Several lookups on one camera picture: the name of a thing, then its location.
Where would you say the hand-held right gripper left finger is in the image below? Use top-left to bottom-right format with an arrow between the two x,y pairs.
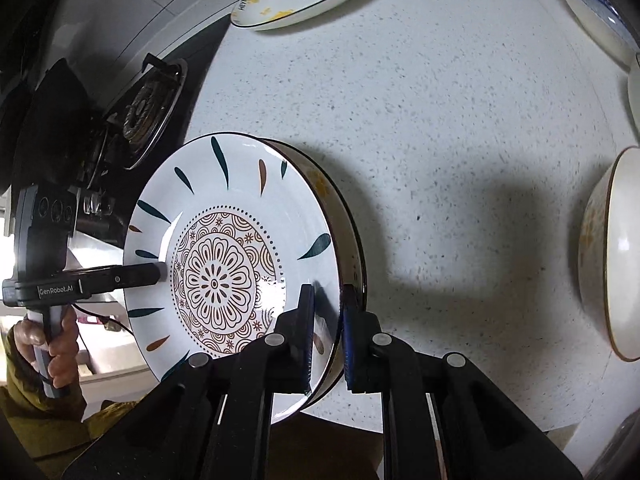
62,284 -> 321,480

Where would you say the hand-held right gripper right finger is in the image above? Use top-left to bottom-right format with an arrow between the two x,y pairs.
340,284 -> 583,480

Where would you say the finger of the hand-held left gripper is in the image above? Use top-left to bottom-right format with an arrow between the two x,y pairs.
114,262 -> 169,290

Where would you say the mandala pattern plate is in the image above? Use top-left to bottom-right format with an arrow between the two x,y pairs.
122,132 -> 335,423

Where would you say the orange flower bowl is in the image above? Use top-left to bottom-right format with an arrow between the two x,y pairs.
577,146 -> 640,363

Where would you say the blue patterned plate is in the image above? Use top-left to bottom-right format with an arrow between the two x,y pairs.
556,0 -> 634,69

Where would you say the person's left forearm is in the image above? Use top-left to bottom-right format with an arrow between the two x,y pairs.
0,329 -> 148,463

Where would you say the person's left hand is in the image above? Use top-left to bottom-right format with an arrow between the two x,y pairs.
12,304 -> 84,387

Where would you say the black wok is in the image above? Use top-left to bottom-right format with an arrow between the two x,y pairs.
0,57 -> 109,202

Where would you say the black gas stove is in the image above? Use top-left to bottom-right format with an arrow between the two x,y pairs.
70,12 -> 241,257

